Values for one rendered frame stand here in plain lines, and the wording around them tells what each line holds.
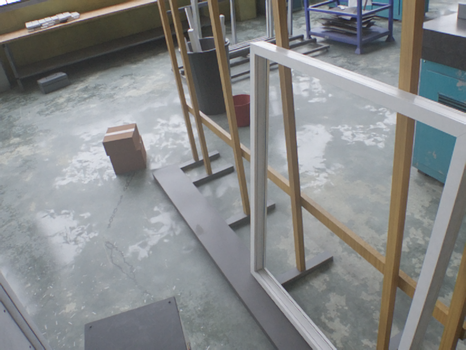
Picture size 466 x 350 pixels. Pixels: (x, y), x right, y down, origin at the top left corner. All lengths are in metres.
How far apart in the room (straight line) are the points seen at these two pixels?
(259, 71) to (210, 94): 2.75
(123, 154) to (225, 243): 1.57
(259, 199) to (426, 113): 1.27
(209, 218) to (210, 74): 1.98
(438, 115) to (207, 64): 3.57
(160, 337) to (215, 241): 1.53
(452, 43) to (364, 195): 1.26
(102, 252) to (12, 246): 0.85
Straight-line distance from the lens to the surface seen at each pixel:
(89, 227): 3.55
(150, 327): 1.52
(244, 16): 9.15
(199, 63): 4.56
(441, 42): 2.96
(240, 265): 2.72
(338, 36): 6.62
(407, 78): 1.35
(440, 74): 3.08
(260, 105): 2.04
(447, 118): 1.20
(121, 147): 3.96
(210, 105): 4.77
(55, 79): 7.22
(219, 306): 2.60
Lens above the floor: 2.00
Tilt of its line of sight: 32 degrees down
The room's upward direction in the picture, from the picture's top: 10 degrees counter-clockwise
